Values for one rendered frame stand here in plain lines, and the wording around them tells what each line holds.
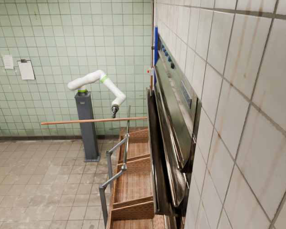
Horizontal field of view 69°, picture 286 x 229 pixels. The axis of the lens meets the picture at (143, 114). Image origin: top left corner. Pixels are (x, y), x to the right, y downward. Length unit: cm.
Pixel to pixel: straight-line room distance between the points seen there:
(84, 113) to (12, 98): 157
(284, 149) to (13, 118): 445
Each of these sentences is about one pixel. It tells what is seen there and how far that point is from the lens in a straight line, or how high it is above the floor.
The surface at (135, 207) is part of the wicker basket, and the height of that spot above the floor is 75.
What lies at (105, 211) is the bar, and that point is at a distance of 225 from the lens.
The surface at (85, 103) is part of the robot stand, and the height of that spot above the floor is 109.
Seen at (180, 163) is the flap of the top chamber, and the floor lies 173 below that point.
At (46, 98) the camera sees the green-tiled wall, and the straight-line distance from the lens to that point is 411.
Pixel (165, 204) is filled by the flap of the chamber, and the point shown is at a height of 141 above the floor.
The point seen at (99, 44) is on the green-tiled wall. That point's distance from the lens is 354.
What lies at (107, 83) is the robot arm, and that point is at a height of 147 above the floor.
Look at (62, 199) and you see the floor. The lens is 332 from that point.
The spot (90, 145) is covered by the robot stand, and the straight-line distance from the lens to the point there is 359.
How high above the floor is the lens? 242
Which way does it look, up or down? 29 degrees down
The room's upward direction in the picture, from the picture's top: straight up
